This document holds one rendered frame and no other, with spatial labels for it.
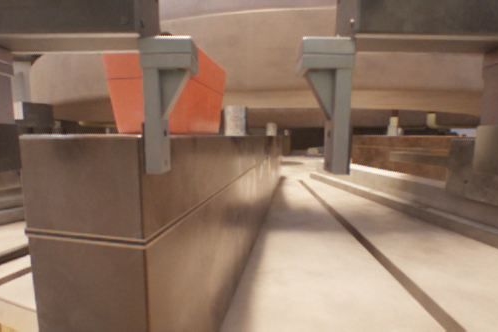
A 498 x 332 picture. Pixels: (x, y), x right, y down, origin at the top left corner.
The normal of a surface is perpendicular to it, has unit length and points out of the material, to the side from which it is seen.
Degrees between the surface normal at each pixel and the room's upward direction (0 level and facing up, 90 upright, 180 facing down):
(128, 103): 97
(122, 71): 97
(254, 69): 90
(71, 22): 90
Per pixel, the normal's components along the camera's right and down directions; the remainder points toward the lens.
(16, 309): -0.32, 0.11
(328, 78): 0.00, 0.12
